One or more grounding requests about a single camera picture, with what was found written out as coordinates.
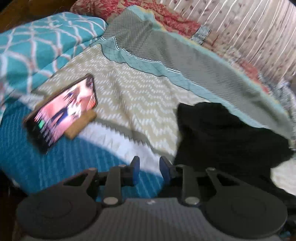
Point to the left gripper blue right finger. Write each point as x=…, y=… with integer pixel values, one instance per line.
x=182, y=180

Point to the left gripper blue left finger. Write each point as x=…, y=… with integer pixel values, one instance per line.
x=118, y=177

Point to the black pants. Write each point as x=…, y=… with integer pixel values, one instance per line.
x=213, y=137

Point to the wooden phone stand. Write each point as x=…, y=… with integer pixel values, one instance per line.
x=81, y=122

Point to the smartphone with lit screen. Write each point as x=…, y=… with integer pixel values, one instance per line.
x=83, y=86

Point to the patterned grey teal bedsheet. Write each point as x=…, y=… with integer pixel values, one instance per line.
x=140, y=75

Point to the teal white lattice pillow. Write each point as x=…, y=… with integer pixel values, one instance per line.
x=33, y=52

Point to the beige leaf curtain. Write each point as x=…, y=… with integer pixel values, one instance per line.
x=262, y=31

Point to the red floral quilt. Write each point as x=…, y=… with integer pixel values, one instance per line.
x=165, y=20

